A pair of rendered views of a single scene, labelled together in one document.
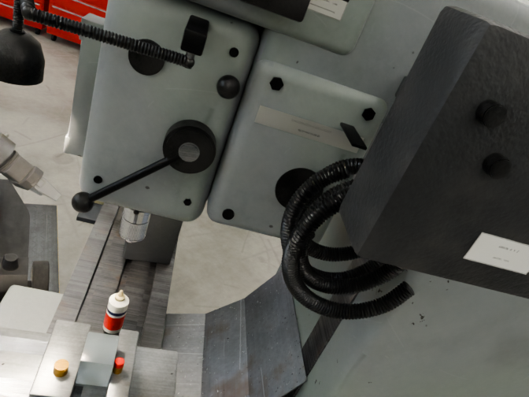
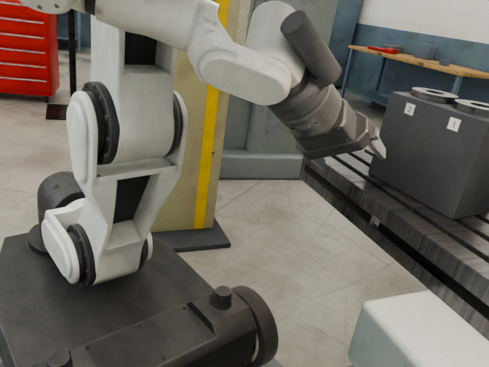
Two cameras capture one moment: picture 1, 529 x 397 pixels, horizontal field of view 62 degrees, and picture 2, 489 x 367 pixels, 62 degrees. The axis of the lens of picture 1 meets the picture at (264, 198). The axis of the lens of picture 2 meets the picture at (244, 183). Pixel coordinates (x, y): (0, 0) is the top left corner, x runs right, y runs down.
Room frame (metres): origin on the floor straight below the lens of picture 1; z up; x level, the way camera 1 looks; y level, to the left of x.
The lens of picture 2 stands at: (0.25, 0.77, 1.24)
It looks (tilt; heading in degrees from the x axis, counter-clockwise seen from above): 23 degrees down; 350
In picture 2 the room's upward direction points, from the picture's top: 9 degrees clockwise
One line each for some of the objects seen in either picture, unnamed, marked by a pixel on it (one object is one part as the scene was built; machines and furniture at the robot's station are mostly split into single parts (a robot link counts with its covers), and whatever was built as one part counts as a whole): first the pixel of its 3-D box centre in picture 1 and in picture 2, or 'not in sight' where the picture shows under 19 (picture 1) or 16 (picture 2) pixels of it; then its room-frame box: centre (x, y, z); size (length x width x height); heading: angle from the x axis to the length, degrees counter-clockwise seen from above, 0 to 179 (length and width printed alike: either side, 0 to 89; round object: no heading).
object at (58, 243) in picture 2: not in sight; (98, 238); (1.12, 0.96, 0.68); 0.21 x 0.20 x 0.13; 33
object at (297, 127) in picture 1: (284, 133); not in sight; (0.69, 0.01, 1.47); 0.24 x 0.19 x 0.26; 15
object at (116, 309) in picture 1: (116, 309); not in sight; (0.66, 0.20, 0.98); 0.04 x 0.04 x 0.11
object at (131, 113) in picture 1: (168, 98); not in sight; (0.64, 0.19, 1.47); 0.21 x 0.19 x 0.32; 15
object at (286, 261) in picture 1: (346, 223); not in sight; (0.52, -0.11, 1.45); 0.18 x 0.16 x 0.21; 105
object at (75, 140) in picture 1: (89, 90); not in sight; (0.61, 0.30, 1.45); 0.04 x 0.04 x 0.21; 15
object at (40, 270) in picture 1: (38, 290); (244, 326); (1.04, 0.59, 0.50); 0.20 x 0.05 x 0.20; 33
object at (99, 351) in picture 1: (98, 358); not in sight; (0.49, 0.16, 1.04); 0.06 x 0.05 x 0.06; 18
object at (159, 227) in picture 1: (155, 207); (439, 147); (0.99, 0.26, 1.03); 0.22 x 0.12 x 0.20; 23
